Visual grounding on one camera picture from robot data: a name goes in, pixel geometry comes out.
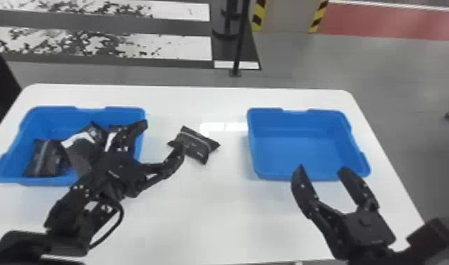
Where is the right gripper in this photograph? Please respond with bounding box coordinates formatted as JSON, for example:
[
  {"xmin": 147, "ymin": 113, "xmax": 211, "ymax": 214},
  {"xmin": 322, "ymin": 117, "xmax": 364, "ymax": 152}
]
[{"xmin": 290, "ymin": 164, "xmax": 398, "ymax": 260}]

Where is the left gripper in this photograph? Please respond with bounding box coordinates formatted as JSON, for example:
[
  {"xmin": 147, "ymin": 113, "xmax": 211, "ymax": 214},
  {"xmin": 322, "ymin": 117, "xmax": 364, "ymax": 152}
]
[{"xmin": 86, "ymin": 118, "xmax": 186, "ymax": 200}]

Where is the black part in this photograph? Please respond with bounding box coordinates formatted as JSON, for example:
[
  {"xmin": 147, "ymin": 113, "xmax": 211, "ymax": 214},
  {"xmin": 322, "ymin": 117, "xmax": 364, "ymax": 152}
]
[
  {"xmin": 23, "ymin": 138, "xmax": 72, "ymax": 178},
  {"xmin": 60, "ymin": 122, "xmax": 111, "ymax": 179},
  {"xmin": 167, "ymin": 125, "xmax": 221, "ymax": 165}
]

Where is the blue tray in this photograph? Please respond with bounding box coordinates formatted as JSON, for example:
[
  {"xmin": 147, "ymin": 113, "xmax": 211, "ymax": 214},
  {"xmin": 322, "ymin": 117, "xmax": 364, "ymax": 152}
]
[
  {"xmin": 246, "ymin": 107, "xmax": 372, "ymax": 182},
  {"xmin": 0, "ymin": 105, "xmax": 147, "ymax": 187}
]

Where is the black cable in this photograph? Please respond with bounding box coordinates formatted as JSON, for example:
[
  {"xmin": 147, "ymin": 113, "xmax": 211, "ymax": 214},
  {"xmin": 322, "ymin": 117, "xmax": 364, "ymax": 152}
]
[{"xmin": 87, "ymin": 199, "xmax": 125, "ymax": 250}]

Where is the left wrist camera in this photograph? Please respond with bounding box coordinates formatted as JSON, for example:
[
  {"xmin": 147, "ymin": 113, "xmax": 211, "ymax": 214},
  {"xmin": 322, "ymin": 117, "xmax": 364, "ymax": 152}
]
[{"xmin": 43, "ymin": 192, "xmax": 97, "ymax": 256}]

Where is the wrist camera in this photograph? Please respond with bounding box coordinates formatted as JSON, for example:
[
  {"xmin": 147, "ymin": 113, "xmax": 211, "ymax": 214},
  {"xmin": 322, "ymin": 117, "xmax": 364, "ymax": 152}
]
[
  {"xmin": 43, "ymin": 192, "xmax": 97, "ymax": 256},
  {"xmin": 406, "ymin": 217, "xmax": 449, "ymax": 256}
]

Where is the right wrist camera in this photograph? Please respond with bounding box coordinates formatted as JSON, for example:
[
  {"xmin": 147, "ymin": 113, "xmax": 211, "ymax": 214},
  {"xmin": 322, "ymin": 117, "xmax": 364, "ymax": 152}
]
[{"xmin": 406, "ymin": 217, "xmax": 449, "ymax": 256}]

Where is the yellow black striped post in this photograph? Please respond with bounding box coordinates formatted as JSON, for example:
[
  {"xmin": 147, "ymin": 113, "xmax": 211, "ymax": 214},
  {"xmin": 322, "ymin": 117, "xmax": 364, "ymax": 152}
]
[
  {"xmin": 307, "ymin": 0, "xmax": 330, "ymax": 34},
  {"xmin": 251, "ymin": 0, "xmax": 267, "ymax": 32}
]

